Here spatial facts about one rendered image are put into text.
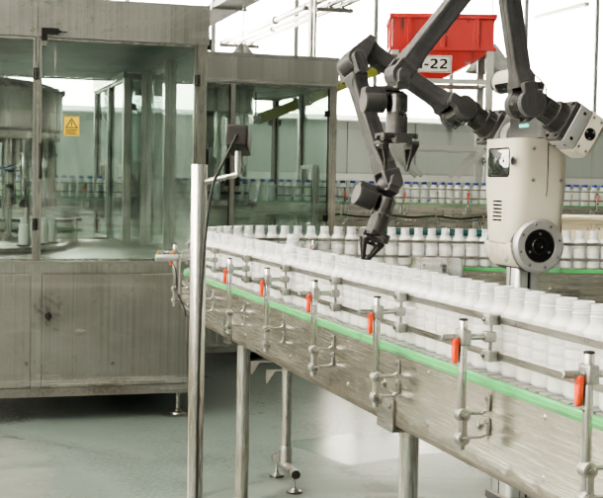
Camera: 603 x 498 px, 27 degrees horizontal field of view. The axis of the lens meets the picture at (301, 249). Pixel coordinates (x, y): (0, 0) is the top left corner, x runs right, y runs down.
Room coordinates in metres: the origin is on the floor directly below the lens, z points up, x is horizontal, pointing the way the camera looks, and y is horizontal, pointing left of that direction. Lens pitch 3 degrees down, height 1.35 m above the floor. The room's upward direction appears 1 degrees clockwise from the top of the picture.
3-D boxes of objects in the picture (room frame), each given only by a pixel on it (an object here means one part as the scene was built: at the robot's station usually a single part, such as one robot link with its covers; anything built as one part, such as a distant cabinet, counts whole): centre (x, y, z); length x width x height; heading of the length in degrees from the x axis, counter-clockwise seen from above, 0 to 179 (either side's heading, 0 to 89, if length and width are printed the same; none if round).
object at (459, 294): (2.52, -0.33, 1.08); 0.06 x 0.06 x 0.17
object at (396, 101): (3.31, -0.24, 1.57); 0.07 x 0.06 x 0.07; 107
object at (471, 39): (10.82, -1.16, 1.40); 0.92 x 0.72 x 2.80; 89
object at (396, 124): (3.31, -0.25, 1.51); 0.10 x 0.07 x 0.07; 107
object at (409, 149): (3.31, -0.26, 1.44); 0.07 x 0.07 x 0.09; 17
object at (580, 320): (2.07, -0.47, 1.08); 0.06 x 0.06 x 0.17
